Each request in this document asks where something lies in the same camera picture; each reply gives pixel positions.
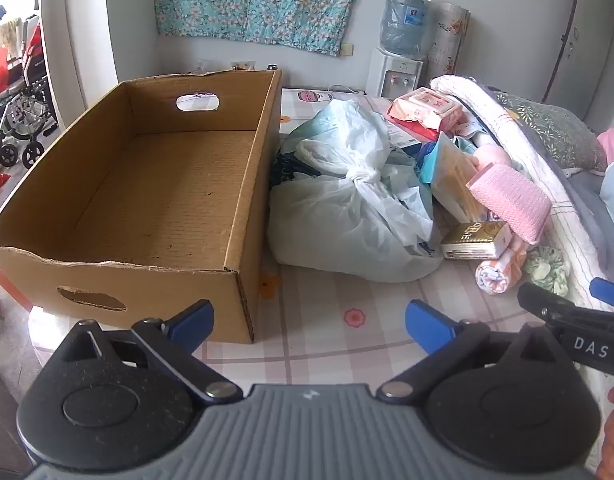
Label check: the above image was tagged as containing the blue water jug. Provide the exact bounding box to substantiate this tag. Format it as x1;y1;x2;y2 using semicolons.
379;0;433;60

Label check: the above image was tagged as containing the brown cardboard box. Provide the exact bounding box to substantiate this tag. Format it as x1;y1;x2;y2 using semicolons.
0;69;283;345

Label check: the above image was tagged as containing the green white scrunchie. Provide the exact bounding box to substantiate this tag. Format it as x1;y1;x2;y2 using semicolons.
524;247;571;296

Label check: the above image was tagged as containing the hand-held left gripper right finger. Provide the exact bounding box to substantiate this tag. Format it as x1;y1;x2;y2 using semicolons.
377;300;568;405

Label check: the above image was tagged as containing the gold packet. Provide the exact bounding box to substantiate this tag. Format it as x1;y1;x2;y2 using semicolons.
440;220;511;261

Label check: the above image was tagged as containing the wheelchair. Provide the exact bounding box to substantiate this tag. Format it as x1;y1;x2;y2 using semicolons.
0;15;60;171

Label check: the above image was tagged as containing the pink wet wipes pack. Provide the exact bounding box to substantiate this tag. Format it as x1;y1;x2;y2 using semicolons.
387;86;462;133

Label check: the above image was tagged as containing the pink plush toy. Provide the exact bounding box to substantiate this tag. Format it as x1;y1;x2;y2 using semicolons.
473;144;514;172

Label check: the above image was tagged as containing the grey leaf-print pillow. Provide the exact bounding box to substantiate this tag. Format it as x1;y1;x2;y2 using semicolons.
487;87;608;176

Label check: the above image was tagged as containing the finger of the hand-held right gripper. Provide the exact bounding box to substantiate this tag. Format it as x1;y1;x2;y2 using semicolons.
589;277;614;314
518;282;562;322

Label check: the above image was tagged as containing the pink knitted cloth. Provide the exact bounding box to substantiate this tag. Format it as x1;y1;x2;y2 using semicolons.
466;164;552;245

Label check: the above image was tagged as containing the checked floral bed sheet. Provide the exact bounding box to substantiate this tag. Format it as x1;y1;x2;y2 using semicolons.
28;87;614;480

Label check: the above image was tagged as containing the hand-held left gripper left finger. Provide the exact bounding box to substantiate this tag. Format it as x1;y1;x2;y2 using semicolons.
62;299;244;405

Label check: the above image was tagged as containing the white striped blanket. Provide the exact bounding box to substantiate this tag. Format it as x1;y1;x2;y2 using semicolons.
429;75;614;311

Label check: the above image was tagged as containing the orange striped towel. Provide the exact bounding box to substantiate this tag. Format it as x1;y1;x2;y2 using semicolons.
474;237;530;297

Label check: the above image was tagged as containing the teal floral wall cloth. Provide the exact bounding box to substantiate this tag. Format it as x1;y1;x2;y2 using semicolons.
154;0;379;55

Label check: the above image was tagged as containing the grey wardrobe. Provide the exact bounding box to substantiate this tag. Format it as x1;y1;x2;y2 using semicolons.
542;0;614;121

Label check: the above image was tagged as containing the rolled floral mat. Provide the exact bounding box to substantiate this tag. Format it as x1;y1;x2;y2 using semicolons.
429;2;472;88

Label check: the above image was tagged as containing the white plastic bag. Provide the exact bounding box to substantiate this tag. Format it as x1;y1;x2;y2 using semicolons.
267;99;444;281

